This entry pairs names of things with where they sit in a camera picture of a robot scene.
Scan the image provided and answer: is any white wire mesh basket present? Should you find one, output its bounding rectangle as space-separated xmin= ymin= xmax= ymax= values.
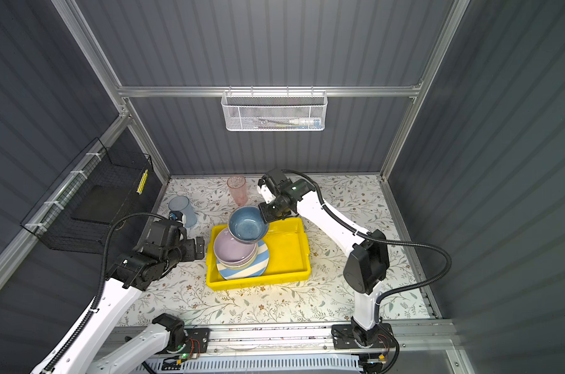
xmin=221 ymin=87 xmax=328 ymax=132

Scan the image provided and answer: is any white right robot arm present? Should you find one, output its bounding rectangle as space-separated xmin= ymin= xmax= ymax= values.
xmin=257 ymin=169 xmax=390 ymax=348

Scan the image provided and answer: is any white vented cable duct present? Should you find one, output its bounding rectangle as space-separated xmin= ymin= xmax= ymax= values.
xmin=146 ymin=354 xmax=363 ymax=373

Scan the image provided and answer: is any pink ceramic bowl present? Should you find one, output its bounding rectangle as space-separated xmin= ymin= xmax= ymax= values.
xmin=213 ymin=228 xmax=257 ymax=268

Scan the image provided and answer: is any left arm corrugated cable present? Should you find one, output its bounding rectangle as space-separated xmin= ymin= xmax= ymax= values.
xmin=41 ymin=212 xmax=171 ymax=374

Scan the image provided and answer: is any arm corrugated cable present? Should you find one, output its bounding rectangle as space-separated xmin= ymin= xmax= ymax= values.
xmin=281 ymin=169 xmax=453 ymax=302
xmin=41 ymin=212 xmax=171 ymax=374

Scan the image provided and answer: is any pen in white basket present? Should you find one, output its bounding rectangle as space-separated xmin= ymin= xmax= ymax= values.
xmin=256 ymin=118 xmax=322 ymax=129

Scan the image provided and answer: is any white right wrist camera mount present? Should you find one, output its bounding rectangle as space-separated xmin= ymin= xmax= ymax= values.
xmin=257 ymin=183 xmax=275 ymax=204

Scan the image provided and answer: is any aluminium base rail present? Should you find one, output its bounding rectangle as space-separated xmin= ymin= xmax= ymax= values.
xmin=83 ymin=319 xmax=456 ymax=358

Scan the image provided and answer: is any black wire wall basket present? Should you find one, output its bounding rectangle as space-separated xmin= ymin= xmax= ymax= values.
xmin=21 ymin=143 xmax=160 ymax=254

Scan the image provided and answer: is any pink plastic cup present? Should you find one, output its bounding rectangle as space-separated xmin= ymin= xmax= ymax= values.
xmin=226 ymin=175 xmax=248 ymax=207

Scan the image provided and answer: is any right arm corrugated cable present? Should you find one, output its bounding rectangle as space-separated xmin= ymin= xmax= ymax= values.
xmin=281 ymin=169 xmax=453 ymax=302

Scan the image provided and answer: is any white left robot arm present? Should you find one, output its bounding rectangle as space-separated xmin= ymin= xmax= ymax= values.
xmin=33 ymin=215 xmax=205 ymax=373

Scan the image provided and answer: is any blue glazed ceramic bowl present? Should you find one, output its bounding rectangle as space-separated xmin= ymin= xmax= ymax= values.
xmin=228 ymin=206 xmax=269 ymax=243

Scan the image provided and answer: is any blue plastic cup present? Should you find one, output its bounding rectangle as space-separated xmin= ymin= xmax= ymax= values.
xmin=168 ymin=196 xmax=198 ymax=228

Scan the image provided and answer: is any yellow plastic bin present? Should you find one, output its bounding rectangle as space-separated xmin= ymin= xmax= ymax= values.
xmin=206 ymin=218 xmax=311 ymax=291

